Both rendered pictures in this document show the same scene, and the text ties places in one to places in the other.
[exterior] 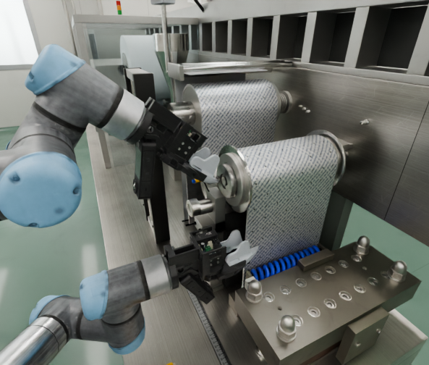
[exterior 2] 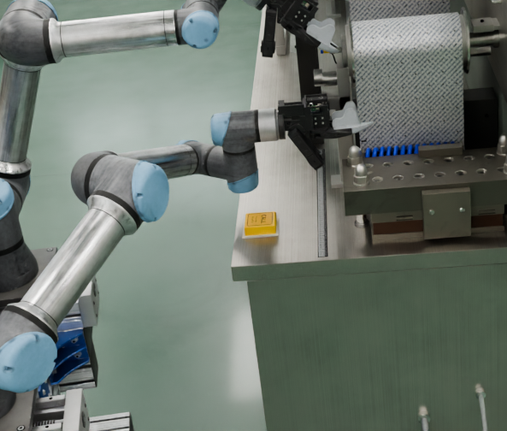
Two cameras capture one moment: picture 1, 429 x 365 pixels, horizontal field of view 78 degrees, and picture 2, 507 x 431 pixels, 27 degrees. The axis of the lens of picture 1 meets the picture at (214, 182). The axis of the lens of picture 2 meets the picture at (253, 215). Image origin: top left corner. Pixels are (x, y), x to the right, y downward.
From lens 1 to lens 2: 1.95 m
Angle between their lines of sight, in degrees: 27
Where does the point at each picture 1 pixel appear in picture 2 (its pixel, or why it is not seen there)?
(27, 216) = (192, 40)
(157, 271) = (267, 115)
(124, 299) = (239, 130)
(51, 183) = (204, 25)
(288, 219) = (407, 97)
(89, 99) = not seen: outside the picture
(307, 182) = (424, 59)
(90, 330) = (215, 162)
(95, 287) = (221, 116)
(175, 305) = (299, 190)
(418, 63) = not seen: outside the picture
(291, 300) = (386, 170)
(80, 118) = not seen: outside the picture
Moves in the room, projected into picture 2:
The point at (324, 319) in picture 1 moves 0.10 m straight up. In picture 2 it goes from (402, 181) to (400, 139)
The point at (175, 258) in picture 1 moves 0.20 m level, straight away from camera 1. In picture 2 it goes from (283, 109) to (305, 74)
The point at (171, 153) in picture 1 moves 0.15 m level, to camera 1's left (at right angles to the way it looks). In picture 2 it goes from (288, 20) to (229, 16)
